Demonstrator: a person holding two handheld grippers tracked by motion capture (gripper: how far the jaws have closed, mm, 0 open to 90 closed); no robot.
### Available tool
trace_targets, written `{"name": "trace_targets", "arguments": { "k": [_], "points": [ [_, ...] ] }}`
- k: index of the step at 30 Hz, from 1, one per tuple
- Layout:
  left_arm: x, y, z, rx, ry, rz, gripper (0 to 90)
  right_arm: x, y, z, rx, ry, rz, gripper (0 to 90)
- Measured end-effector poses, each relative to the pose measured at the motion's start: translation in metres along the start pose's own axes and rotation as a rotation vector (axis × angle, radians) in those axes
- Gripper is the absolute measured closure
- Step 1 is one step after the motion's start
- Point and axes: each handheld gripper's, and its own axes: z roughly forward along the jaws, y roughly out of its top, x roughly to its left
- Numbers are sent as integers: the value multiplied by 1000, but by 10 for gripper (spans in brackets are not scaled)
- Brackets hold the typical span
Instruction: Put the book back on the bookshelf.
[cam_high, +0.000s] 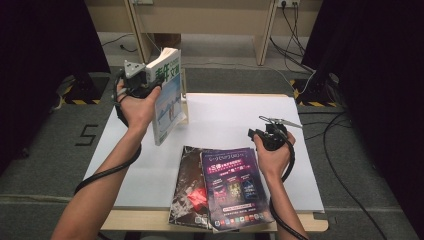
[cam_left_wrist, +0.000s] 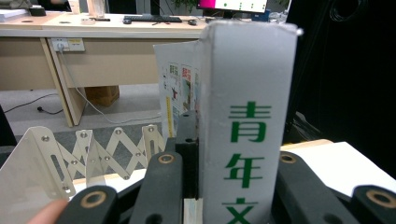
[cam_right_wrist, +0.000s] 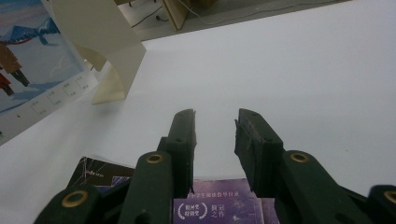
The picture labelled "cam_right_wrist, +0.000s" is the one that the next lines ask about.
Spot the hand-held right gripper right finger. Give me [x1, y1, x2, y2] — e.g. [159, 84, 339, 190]
[234, 107, 370, 224]

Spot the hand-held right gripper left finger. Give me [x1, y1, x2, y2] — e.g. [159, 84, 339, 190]
[118, 108, 198, 224]

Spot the purple magazine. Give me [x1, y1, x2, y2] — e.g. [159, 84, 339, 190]
[106, 175, 281, 224]

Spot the beige expandable book rack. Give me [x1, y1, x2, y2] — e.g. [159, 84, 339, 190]
[49, 0, 148, 105]

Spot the white magazine with colourful tiles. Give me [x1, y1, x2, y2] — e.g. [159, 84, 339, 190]
[0, 0, 100, 147]

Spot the light wooden desk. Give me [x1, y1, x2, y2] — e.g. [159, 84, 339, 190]
[160, 0, 219, 32]

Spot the black cable with plug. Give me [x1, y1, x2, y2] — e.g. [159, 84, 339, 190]
[130, 5, 169, 29]

